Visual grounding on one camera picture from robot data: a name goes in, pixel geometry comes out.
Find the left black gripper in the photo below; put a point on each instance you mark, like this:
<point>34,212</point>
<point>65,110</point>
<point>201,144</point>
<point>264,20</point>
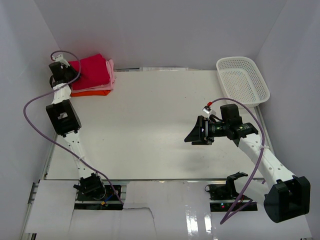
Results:
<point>76,75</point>

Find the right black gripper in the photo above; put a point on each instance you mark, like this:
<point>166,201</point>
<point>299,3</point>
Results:
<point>197,136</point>

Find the red t shirt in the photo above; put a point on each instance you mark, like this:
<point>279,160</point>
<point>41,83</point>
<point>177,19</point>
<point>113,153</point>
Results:
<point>93,73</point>

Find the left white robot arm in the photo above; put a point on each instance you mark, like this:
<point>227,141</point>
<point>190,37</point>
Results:
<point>67,124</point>

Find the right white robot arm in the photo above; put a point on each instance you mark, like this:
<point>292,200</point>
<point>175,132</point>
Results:
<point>283,195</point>

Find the folded orange t shirt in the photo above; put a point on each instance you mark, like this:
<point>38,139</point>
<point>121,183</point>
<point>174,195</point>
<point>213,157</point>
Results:
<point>90,93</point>

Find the white plastic basket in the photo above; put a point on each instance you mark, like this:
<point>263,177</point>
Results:
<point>241,80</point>

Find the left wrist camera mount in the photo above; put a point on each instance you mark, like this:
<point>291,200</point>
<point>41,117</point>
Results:
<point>60,58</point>

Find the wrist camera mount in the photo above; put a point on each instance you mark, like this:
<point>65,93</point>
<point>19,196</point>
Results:
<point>208,110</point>
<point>60,58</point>

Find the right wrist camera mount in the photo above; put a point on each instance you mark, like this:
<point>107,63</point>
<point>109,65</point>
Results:
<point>208,110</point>

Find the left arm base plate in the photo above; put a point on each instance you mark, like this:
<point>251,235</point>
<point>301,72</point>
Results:
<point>104,201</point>

